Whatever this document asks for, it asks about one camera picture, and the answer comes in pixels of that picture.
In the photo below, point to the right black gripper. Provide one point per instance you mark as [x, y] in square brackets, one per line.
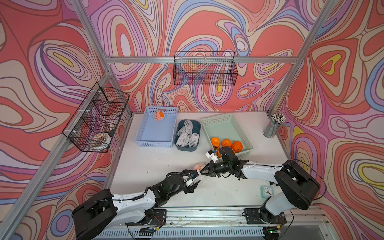
[209, 173]

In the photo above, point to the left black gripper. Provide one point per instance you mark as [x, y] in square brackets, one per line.
[189, 190]

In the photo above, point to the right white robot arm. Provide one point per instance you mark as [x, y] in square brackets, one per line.
[298, 188]

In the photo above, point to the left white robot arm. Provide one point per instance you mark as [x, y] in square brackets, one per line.
[105, 210]

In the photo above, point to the dark teal plastic tray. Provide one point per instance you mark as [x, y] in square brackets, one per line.
[196, 129]

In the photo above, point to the mint green perforated basket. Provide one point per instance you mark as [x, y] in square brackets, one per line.
[226, 127]

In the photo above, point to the lavender perforated plastic basket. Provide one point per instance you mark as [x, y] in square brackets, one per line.
[154, 133]

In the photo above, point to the small mint alarm clock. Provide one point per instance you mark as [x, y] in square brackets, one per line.
[267, 192]

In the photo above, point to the metal cup of pencils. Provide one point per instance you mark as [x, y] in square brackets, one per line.
[276, 121]

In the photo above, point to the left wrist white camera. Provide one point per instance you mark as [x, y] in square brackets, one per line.
[193, 178]

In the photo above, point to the wrist white camera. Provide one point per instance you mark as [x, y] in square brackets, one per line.
[212, 155]
[193, 178]

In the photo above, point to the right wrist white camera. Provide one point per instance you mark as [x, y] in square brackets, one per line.
[212, 155]

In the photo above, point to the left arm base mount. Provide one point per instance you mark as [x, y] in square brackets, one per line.
[154, 217]

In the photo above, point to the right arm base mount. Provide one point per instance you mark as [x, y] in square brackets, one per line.
[257, 216]

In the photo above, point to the tape roll in wire basket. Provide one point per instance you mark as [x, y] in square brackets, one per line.
[100, 140]

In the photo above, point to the black wire basket back wall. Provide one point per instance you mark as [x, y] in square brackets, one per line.
[205, 68]

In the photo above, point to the black wire basket wall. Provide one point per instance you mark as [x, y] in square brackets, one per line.
[100, 112]
[205, 68]

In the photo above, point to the black wire basket left wall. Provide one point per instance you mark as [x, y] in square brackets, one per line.
[100, 112]

